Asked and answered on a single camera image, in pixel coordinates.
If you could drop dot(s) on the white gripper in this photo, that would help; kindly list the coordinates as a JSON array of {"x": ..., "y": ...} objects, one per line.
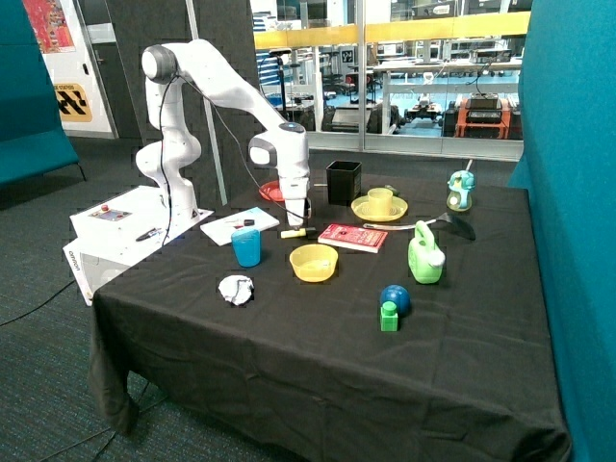
[{"x": 298, "y": 207}]

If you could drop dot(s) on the yellow highlighter black cap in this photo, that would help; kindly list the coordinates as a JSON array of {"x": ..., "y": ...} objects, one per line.
[{"x": 297, "y": 233}]

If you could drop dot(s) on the red paperback book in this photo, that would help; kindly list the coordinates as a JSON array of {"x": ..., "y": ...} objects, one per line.
[{"x": 352, "y": 237}]

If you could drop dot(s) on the red plastic plate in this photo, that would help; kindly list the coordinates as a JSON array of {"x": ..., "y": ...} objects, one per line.
[{"x": 270, "y": 191}]

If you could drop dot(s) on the black plastic container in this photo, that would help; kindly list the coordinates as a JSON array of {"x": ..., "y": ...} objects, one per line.
[{"x": 343, "y": 182}]

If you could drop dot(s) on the blue plastic cup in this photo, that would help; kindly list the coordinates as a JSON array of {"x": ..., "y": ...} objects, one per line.
[{"x": 246, "y": 243}]

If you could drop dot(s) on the yellow plastic plate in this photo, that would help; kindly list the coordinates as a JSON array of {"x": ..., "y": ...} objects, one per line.
[{"x": 360, "y": 209}]

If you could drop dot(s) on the yellow plastic bowl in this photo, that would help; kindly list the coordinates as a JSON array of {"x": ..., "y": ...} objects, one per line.
[{"x": 314, "y": 263}]

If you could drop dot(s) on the yellow plastic cup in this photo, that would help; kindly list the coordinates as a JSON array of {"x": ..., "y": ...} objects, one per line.
[{"x": 380, "y": 199}]

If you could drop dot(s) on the crumpled white paper ball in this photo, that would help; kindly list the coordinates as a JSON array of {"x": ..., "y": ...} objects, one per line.
[{"x": 236, "y": 289}]

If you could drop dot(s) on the black tablecloth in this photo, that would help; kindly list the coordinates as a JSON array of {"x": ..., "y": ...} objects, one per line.
[{"x": 468, "y": 375}]

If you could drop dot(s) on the blue ball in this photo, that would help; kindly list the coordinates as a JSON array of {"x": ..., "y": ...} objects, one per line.
[{"x": 399, "y": 296}]

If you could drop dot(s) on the black marker pen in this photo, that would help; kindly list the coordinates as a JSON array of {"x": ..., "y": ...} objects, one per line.
[{"x": 153, "y": 233}]

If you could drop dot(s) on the green toy watering can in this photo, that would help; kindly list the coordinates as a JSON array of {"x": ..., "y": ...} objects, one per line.
[{"x": 425, "y": 258}]

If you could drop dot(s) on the black and clear spatula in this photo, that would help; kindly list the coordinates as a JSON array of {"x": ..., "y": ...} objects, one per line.
[{"x": 456, "y": 226}]

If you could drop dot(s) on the green toy block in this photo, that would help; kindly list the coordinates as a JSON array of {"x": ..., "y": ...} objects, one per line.
[{"x": 388, "y": 316}]

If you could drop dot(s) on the teal toddler sippy cup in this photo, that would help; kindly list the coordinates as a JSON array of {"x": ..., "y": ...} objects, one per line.
[{"x": 461, "y": 184}]

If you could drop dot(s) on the white robot control box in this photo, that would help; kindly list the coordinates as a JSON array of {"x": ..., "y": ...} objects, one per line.
[{"x": 105, "y": 244}]

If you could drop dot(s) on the orange mobile robot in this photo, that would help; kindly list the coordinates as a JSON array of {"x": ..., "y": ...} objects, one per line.
[{"x": 480, "y": 115}]

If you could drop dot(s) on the yellow black warning sign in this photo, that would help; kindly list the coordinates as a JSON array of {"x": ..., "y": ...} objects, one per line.
[{"x": 73, "y": 103}]

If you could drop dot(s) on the teal sofa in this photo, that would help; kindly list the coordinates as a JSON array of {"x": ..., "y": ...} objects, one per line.
[{"x": 33, "y": 140}]

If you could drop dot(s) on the teal partition wall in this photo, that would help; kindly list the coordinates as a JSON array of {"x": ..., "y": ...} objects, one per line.
[{"x": 567, "y": 92}]

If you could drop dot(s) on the colourful wall poster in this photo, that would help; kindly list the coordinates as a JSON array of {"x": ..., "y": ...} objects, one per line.
[{"x": 50, "y": 27}]

